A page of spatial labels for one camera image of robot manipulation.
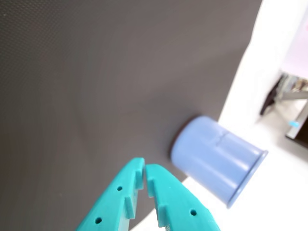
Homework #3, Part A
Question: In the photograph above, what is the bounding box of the periwinkle blue plastic pot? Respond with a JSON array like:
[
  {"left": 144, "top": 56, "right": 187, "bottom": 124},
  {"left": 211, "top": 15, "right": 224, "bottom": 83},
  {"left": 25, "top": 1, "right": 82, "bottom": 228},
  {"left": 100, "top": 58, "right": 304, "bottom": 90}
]
[{"left": 168, "top": 115, "right": 269, "bottom": 209}]

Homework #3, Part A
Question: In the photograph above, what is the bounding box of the black low furniture piece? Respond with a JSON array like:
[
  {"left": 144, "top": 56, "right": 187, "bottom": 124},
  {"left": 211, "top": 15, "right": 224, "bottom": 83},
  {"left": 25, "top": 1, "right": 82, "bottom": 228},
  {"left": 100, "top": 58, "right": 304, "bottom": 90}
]
[{"left": 285, "top": 98, "right": 308, "bottom": 148}]

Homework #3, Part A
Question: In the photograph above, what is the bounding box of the dark grey textured mat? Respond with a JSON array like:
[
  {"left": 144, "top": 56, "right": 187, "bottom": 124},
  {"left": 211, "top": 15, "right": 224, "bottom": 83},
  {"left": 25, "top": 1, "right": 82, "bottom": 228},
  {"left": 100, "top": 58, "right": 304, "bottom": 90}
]
[{"left": 0, "top": 0, "right": 263, "bottom": 231}]

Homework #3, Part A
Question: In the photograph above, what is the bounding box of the turquoise gripper finger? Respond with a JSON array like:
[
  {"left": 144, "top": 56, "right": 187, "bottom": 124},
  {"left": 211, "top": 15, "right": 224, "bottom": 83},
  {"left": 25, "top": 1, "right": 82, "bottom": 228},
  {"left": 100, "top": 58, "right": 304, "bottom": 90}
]
[
  {"left": 76, "top": 157, "right": 146, "bottom": 231},
  {"left": 145, "top": 164, "right": 221, "bottom": 231}
]

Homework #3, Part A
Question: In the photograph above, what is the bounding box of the dark-legged grey frame furniture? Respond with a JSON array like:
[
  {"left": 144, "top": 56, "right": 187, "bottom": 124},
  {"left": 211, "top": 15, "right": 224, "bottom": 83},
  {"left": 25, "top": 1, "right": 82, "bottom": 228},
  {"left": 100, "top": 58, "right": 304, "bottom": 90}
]
[{"left": 260, "top": 72, "right": 308, "bottom": 116}]

